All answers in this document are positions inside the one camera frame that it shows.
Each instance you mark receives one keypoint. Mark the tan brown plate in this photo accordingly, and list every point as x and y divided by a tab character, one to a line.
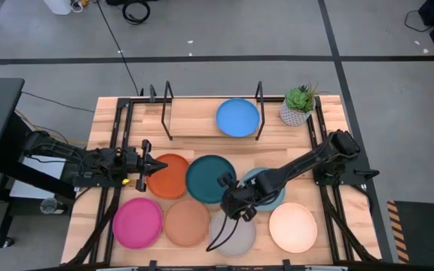
187	223

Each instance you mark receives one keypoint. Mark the light teal plate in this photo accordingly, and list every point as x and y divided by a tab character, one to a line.
277	201

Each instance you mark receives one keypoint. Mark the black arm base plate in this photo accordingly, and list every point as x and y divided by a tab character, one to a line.
89	182
352	177

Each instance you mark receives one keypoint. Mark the wooden shelf with black frame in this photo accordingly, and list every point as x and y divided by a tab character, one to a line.
190	116

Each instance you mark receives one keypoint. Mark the dark teal plate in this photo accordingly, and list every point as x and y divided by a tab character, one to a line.
207	177

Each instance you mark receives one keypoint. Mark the blue plate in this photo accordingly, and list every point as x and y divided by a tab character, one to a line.
237	117

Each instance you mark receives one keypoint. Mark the potted succulent plant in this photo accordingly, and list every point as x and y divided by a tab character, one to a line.
296	109

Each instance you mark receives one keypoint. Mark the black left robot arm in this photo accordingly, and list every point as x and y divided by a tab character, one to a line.
51	148

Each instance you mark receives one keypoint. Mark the white container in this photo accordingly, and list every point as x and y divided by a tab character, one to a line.
57	5

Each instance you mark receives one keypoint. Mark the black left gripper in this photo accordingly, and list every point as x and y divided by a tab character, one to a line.
143	165

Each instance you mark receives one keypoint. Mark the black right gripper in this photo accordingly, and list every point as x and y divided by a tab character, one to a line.
241	199

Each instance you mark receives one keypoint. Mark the white panel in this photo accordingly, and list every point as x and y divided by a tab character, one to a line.
32	188

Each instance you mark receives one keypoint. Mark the clear glass jar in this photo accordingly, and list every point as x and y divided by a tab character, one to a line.
49	206

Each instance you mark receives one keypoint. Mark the magenta pink plate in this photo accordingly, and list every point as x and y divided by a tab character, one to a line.
138	224

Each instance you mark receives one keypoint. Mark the grey plate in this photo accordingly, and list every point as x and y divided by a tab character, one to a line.
241	241

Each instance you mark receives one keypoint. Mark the black mat with striped edge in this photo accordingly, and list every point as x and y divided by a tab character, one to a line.
424	229

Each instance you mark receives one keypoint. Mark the peach plate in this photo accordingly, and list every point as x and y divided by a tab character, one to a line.
293	227

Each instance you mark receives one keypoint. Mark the orange plate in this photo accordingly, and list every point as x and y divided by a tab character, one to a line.
170	180

